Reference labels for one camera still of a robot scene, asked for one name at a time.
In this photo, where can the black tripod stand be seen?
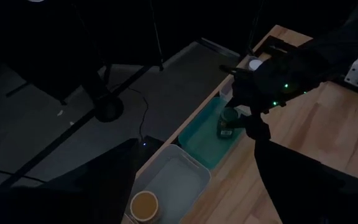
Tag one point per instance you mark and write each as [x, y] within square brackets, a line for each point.
[156, 46]

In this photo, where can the white-lid seasoning jar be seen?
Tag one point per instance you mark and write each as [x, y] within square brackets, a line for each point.
[255, 64]

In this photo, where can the green-lid spice jar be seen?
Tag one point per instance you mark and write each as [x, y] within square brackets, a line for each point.
[228, 113]

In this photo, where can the teal plastic bin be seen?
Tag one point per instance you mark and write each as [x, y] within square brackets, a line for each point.
[200, 140]

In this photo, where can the black round-base stand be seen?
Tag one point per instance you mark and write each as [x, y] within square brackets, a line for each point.
[109, 109]

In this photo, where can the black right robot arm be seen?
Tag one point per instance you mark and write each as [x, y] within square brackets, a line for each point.
[328, 56]

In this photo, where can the tan-lid furikake jar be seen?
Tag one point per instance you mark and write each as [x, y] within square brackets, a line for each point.
[144, 206]

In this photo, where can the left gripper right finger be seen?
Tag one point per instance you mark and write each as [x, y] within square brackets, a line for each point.
[291, 186]

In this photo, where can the black box blue light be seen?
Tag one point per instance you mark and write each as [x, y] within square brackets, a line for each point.
[151, 149]

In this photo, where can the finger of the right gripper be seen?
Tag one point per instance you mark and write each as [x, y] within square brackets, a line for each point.
[258, 129]

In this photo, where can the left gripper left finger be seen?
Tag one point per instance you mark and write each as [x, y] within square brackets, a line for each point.
[104, 186]

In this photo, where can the white plastic bin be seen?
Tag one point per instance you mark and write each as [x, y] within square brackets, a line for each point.
[179, 183]

